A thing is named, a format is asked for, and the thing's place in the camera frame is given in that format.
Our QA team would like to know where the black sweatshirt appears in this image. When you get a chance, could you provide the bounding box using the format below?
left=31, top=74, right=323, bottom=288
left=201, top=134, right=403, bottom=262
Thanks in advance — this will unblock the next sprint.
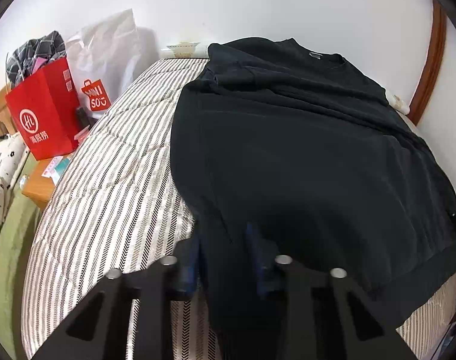
left=170, top=38, right=456, bottom=360

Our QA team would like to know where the wooden nightstand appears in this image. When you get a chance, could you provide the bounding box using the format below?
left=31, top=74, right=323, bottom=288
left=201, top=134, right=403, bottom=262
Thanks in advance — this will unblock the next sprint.
left=21, top=154, right=76, bottom=211

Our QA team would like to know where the red paper bag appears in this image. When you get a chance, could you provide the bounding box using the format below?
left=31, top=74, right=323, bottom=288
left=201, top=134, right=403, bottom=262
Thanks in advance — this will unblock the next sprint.
left=5, top=57, right=85, bottom=161

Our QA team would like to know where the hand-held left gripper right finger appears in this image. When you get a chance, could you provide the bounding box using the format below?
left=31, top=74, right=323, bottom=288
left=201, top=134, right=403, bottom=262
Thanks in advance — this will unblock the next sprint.
left=245, top=222, right=420, bottom=360

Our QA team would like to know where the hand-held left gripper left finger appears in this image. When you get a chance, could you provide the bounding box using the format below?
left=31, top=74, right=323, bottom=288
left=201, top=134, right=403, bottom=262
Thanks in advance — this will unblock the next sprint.
left=31, top=229, right=202, bottom=360

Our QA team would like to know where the pink and teal packet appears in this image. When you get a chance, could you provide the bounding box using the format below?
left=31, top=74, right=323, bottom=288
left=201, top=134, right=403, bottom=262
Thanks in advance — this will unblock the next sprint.
left=42, top=155, right=71, bottom=181

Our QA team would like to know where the striped bed quilt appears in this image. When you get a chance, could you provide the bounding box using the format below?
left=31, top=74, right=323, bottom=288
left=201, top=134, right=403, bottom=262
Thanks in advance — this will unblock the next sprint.
left=21, top=58, right=456, bottom=360

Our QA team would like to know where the white folded cloth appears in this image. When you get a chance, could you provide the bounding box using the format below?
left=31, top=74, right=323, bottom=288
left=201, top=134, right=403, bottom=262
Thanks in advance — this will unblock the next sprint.
left=166, top=41, right=210, bottom=59

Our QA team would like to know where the plaid cloth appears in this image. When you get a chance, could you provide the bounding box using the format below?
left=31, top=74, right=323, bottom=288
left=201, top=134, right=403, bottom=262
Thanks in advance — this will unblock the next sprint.
left=6, top=30, right=67, bottom=91

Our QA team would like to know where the white plastic bag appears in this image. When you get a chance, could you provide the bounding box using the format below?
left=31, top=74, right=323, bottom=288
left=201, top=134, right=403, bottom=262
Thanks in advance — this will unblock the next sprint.
left=65, top=8, right=142, bottom=121

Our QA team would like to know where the brown wooden door frame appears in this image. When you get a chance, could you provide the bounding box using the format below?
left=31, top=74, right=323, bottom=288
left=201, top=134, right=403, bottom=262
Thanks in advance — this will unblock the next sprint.
left=408, top=0, right=448, bottom=126

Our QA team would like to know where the green blanket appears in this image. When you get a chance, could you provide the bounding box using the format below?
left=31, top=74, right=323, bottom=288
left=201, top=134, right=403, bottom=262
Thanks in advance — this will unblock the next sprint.
left=0, top=150, right=44, bottom=346

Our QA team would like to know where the white spotted pillow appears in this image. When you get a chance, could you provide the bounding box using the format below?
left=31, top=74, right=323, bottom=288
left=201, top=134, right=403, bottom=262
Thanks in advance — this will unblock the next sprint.
left=0, top=131, right=29, bottom=226

